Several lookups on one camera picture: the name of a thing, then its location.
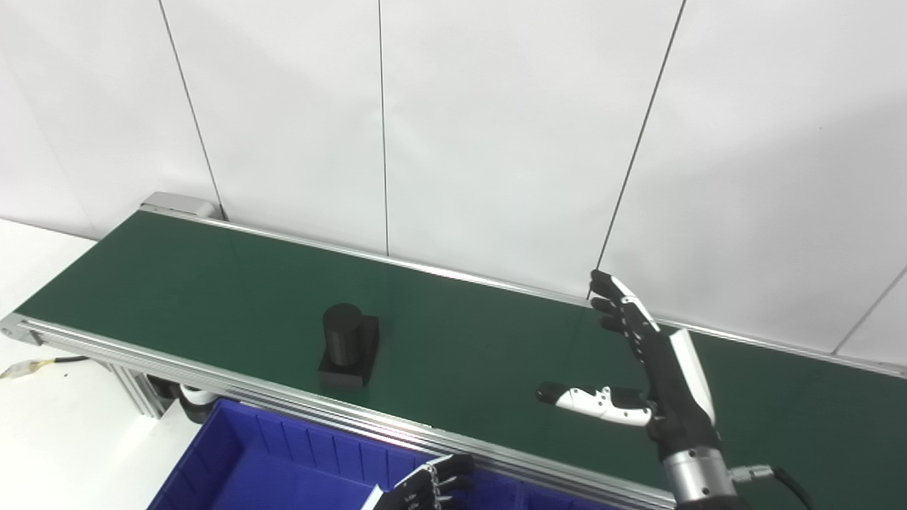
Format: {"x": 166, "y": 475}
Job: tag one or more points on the aluminium conveyor leg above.
{"x": 138, "y": 389}

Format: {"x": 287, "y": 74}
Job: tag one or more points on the green conveyor belt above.
{"x": 496, "y": 340}

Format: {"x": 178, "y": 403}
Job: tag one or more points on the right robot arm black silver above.
{"x": 698, "y": 478}

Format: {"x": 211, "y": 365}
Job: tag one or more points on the blue plastic bin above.
{"x": 269, "y": 467}
{"x": 560, "y": 501}

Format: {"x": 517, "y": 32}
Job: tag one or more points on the black cylinder-on-block part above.
{"x": 344, "y": 347}

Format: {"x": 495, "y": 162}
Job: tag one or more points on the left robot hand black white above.
{"x": 418, "y": 489}

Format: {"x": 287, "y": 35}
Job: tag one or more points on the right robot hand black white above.
{"x": 673, "y": 397}

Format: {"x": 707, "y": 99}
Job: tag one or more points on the black white conveyor motor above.
{"x": 195, "y": 400}

